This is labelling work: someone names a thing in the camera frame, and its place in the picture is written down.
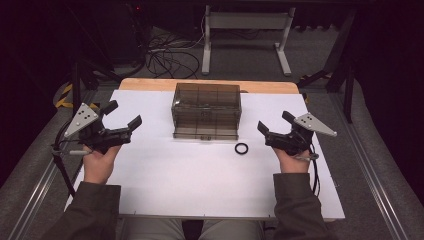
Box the black metal stand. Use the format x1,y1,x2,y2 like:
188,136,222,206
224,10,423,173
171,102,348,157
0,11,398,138
297,9,358,125

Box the black tripod stand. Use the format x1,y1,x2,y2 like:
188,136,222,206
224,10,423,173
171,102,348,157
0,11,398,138
65,54,124,115

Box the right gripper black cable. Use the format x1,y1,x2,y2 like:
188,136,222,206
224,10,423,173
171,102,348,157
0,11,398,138
307,142,322,198

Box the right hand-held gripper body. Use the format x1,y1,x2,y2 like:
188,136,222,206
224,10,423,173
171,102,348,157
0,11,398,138
265,112,338,157

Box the tangle of floor cables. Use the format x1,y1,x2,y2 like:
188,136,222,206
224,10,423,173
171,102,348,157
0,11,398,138
144,28,205,80

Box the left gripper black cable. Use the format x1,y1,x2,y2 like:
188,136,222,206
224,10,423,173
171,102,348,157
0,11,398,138
50,119,85,198

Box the person's left hand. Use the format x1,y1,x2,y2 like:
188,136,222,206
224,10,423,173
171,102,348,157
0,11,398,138
82,144,122,185

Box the white board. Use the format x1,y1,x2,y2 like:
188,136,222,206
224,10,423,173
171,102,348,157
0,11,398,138
64,88,346,221

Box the person's left leg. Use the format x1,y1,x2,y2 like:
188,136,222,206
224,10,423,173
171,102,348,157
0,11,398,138
120,217,185,240

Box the yellow black striped tape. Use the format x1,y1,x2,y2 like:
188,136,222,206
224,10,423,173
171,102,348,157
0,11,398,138
54,82,101,111

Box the grey cable plug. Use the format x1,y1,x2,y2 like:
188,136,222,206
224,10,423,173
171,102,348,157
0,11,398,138
67,149,93,158
294,153,320,162

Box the person's right hand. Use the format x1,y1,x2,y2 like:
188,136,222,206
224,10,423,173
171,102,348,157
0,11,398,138
273,148,312,175

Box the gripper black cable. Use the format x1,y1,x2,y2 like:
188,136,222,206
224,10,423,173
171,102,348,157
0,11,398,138
50,119,85,198
307,142,322,198

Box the white metal stand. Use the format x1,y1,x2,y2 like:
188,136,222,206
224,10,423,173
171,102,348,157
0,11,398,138
200,4,297,77

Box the person's right leg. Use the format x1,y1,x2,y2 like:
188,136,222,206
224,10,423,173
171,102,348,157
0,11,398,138
200,219,265,240

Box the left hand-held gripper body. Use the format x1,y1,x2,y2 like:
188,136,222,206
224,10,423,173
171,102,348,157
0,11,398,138
63,102,133,155

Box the person's leg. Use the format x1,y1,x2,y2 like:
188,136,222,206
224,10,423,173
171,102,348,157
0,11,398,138
200,219,265,240
120,217,185,240

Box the smoky transparent drawer box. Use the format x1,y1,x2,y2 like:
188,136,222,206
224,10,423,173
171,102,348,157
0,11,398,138
170,82,243,141

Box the black ring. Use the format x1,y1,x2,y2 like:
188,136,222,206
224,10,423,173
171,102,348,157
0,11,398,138
233,142,250,156

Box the aluminium rail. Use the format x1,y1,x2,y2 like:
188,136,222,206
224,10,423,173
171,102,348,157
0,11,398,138
327,92,412,240
5,155,60,240

